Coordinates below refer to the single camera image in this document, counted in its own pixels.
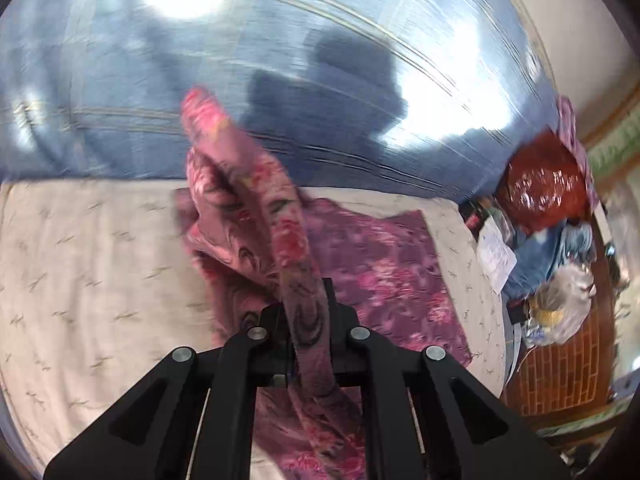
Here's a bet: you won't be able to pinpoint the red plastic bag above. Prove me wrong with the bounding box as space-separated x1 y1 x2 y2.
500 130 588 233

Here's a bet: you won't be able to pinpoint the blue denim clothes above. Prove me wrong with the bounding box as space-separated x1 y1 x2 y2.
502 220 598 301

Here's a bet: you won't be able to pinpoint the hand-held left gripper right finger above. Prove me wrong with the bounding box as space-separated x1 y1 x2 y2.
320 277 571 480

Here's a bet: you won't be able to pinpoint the blue plaid quilt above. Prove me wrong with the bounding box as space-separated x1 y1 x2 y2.
0 0 561 203

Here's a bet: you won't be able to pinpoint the white paper sheet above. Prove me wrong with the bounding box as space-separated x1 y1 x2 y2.
475 215 518 293

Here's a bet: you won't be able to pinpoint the clear plastic bag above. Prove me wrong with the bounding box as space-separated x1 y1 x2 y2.
522 262 598 348

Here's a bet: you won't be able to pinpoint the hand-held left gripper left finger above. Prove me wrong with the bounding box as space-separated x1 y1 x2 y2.
44 305 296 480

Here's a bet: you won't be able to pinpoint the purple floral shirt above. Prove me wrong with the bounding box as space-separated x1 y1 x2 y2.
172 86 473 480

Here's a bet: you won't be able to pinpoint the purple cloth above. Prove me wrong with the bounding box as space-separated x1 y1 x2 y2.
555 95 601 211

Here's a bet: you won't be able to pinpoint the white leaf-print bed sheet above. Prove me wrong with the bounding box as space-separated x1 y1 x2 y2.
0 180 508 480

